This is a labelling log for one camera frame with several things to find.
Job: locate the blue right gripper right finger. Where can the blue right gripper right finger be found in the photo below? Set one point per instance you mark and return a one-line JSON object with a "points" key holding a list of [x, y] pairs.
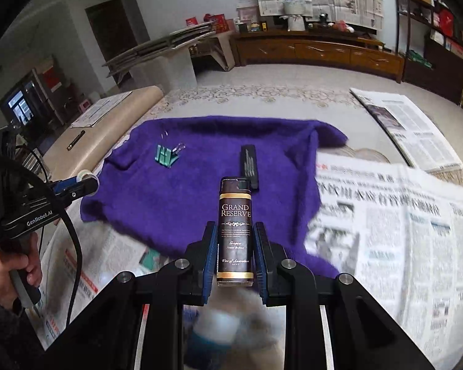
{"points": [[263, 261]]}

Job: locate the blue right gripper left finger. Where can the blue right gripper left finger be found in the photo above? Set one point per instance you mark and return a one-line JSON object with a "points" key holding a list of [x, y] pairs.
{"points": [[210, 240]]}

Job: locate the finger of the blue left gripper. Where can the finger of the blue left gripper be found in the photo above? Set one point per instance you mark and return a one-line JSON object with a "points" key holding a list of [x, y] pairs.
{"points": [[65, 185], [85, 187]]}

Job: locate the brown grand reserve lighter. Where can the brown grand reserve lighter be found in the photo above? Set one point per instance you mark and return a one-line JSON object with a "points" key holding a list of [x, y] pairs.
{"points": [[234, 233]]}

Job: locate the blue white lotion tube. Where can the blue white lotion tube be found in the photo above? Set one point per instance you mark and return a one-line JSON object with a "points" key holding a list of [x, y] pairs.
{"points": [[235, 331]]}

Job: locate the green binder clip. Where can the green binder clip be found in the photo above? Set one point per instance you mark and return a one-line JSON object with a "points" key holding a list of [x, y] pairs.
{"points": [[166, 156]]}

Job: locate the white tape roll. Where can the white tape roll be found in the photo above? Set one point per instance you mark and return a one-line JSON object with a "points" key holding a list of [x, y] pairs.
{"points": [[87, 175]]}

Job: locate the black pen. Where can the black pen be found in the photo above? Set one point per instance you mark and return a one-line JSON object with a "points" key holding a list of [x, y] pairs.
{"points": [[76, 140]]}

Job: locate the purple towel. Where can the purple towel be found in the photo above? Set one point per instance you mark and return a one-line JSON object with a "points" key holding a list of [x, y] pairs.
{"points": [[168, 208]]}

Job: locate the paper sheet on side table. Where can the paper sheet on side table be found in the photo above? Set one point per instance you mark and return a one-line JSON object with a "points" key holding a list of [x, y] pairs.
{"points": [[95, 113]]}

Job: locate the large newspaper spread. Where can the large newspaper spread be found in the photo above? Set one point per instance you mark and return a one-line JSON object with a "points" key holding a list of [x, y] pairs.
{"points": [[399, 232]]}

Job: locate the dark door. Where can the dark door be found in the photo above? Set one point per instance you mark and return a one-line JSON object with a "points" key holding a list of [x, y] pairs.
{"points": [[111, 28]]}

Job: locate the folded cardboard stack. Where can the folded cardboard stack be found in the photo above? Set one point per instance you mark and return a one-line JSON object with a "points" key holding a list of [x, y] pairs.
{"points": [[155, 48]]}

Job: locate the folded newspaper stack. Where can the folded newspaper stack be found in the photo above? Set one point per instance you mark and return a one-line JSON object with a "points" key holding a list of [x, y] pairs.
{"points": [[414, 134]]}

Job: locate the wooden tv cabinet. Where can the wooden tv cabinet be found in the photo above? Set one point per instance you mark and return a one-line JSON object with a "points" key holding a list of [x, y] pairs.
{"points": [[322, 47]]}

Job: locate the dark display shelf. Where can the dark display shelf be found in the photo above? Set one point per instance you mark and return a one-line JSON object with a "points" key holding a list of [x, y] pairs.
{"points": [[430, 40]]}

